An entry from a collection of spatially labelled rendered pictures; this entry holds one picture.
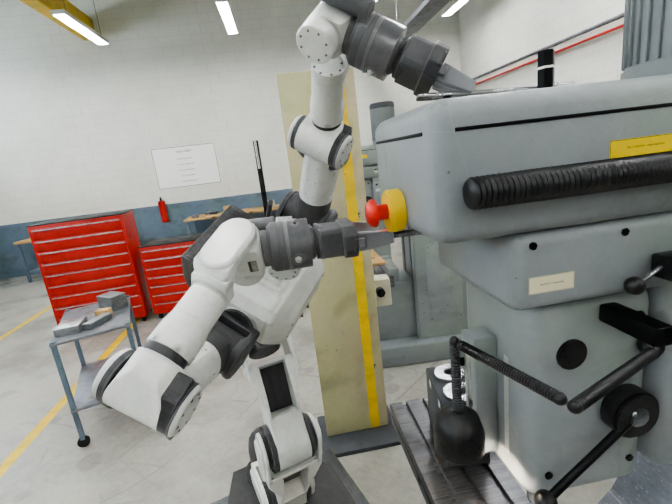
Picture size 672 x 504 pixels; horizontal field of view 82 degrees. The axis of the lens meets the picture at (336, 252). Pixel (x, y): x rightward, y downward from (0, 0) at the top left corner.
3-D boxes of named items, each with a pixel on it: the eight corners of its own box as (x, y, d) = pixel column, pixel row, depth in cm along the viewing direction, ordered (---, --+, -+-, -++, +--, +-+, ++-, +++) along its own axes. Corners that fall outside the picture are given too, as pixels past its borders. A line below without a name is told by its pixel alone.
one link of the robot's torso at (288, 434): (263, 470, 124) (226, 329, 132) (313, 447, 132) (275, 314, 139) (273, 483, 111) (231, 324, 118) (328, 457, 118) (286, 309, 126)
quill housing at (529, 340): (529, 509, 57) (530, 306, 50) (465, 419, 77) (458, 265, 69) (646, 482, 59) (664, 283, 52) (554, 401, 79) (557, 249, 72)
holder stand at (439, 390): (447, 468, 110) (444, 406, 105) (428, 417, 131) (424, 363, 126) (490, 463, 110) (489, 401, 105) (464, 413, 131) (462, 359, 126)
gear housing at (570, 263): (514, 317, 47) (513, 237, 45) (436, 265, 71) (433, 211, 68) (753, 275, 51) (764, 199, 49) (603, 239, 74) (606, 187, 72)
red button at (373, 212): (370, 230, 53) (367, 201, 52) (364, 226, 57) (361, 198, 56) (394, 227, 53) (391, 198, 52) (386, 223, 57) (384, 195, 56)
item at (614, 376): (578, 419, 37) (578, 406, 37) (563, 412, 39) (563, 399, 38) (663, 357, 45) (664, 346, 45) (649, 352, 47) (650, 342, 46)
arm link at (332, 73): (340, 22, 61) (336, 91, 73) (363, -9, 64) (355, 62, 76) (303, 9, 61) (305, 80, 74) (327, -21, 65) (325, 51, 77)
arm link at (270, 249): (287, 247, 63) (216, 258, 62) (293, 284, 72) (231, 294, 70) (281, 200, 70) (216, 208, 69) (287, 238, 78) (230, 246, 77)
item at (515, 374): (454, 350, 53) (453, 340, 52) (462, 346, 53) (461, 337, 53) (577, 419, 37) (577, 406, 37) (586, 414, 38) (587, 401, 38)
